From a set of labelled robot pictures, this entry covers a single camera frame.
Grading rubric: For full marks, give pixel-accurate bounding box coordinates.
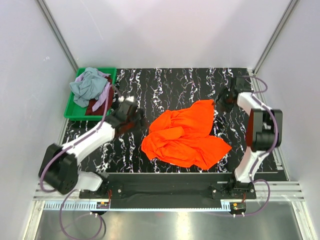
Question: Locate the dark red t shirt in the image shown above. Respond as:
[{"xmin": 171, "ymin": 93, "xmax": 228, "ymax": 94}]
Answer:
[{"xmin": 85, "ymin": 76, "xmax": 114, "ymax": 116}]

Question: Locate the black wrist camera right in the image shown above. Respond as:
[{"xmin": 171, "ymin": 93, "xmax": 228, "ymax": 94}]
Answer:
[{"xmin": 231, "ymin": 77, "xmax": 252, "ymax": 94}]

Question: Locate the lilac t shirt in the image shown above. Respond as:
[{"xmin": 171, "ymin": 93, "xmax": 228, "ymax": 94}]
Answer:
[{"xmin": 74, "ymin": 70, "xmax": 112, "ymax": 113}]

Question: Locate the white slotted cable duct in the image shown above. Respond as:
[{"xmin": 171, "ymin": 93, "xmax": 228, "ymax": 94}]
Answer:
[{"xmin": 43, "ymin": 201, "xmax": 233, "ymax": 211}]

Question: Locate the left aluminium corner post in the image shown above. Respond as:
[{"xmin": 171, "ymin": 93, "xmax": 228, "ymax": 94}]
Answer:
[{"xmin": 35, "ymin": 0, "xmax": 79, "ymax": 73}]

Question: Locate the aluminium corner post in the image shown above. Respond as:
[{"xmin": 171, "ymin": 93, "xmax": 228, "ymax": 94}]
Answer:
[
  {"xmin": 35, "ymin": 0, "xmax": 79, "ymax": 73},
  {"xmin": 252, "ymin": 0, "xmax": 300, "ymax": 75}
]

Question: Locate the grey-blue t shirt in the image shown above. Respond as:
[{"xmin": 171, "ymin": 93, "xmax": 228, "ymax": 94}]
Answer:
[{"xmin": 69, "ymin": 67, "xmax": 108, "ymax": 109}]

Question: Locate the orange t shirt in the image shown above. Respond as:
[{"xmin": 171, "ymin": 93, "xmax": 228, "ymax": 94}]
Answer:
[{"xmin": 141, "ymin": 99, "xmax": 232, "ymax": 170}]

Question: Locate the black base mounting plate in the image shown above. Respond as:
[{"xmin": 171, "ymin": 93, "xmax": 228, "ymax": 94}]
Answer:
[{"xmin": 79, "ymin": 173, "xmax": 257, "ymax": 210}]

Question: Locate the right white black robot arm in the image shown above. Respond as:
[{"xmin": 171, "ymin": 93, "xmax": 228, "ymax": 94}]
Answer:
[{"xmin": 215, "ymin": 87, "xmax": 283, "ymax": 199}]

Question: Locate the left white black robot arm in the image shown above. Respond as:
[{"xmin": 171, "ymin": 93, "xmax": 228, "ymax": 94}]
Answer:
[{"xmin": 38, "ymin": 96, "xmax": 146, "ymax": 198}]

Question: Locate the right aluminium corner post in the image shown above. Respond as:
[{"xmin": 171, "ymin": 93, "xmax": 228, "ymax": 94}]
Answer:
[{"xmin": 252, "ymin": 0, "xmax": 300, "ymax": 75}]

